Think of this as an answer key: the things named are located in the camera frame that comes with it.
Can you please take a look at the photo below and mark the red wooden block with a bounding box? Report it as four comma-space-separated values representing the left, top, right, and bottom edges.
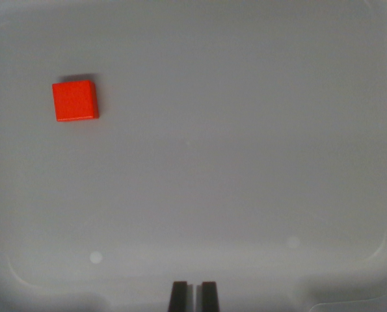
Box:
51, 80, 101, 123

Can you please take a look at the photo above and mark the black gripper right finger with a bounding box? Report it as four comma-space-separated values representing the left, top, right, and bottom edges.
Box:
196, 281, 221, 312

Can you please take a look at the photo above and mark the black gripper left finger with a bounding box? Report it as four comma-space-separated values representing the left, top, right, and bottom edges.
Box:
168, 281, 194, 312

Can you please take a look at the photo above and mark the white plastic tray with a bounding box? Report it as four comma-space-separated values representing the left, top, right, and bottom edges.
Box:
0, 0, 387, 312

